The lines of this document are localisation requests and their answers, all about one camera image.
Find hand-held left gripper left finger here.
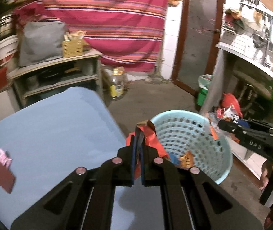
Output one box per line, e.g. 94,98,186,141
11,125,138,230

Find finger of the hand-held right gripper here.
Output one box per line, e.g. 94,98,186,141
238,119,273,137
218,119,273,160

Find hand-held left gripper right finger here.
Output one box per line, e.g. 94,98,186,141
138,125,264,230

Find red snack wrapper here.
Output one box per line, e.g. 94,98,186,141
126,120,171,159

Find red and white candy wrapper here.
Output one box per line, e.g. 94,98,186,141
216,105,243,125

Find orange wrapper scrap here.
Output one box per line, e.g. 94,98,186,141
209,124,220,141

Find long orange snack wrapper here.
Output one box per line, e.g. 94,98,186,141
179,151,195,169

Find light blue plastic basket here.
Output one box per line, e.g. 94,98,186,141
150,110,234,185

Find maroon and pink wrapper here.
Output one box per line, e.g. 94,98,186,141
0,148,16,194

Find red bag under counter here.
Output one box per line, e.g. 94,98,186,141
221,93,243,118

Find white counter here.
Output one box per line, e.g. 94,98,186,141
215,41,273,83

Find green bin with bag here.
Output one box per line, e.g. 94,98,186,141
196,74,214,107

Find hanging kitchen utensils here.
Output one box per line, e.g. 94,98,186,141
239,0,273,70

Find plastic oil bottle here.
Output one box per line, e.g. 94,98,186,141
109,68,125,100

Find wooden shelf unit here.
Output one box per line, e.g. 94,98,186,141
7,50,104,109

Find yellow slotted basket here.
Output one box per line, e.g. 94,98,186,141
62,31,87,58

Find red striped cloth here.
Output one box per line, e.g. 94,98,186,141
14,0,171,73

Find grey bag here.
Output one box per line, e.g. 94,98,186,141
19,21,68,67

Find white plastic bucket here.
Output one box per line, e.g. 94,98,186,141
0,34,20,68

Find metal pot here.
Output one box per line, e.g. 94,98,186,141
0,14,15,37

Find brown wooden door frame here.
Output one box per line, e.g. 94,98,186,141
171,0,226,97

